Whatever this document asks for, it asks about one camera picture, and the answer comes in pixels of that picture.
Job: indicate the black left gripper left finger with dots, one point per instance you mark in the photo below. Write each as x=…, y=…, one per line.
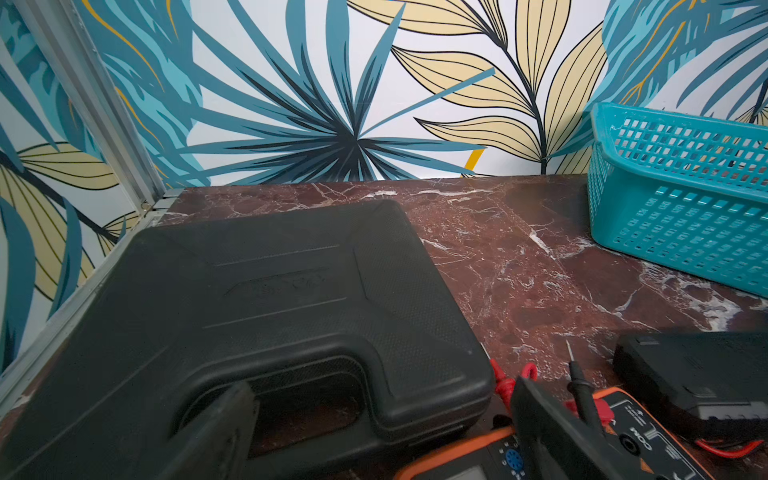
x=215, y=444

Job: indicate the teal plastic basket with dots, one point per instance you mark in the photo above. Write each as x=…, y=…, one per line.
x=685, y=192

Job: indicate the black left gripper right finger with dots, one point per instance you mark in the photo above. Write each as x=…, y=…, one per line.
x=555, y=444

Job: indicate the black plastic tool case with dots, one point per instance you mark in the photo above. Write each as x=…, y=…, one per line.
x=336, y=317

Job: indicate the black multimeter back side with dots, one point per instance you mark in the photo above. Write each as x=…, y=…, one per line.
x=702, y=386

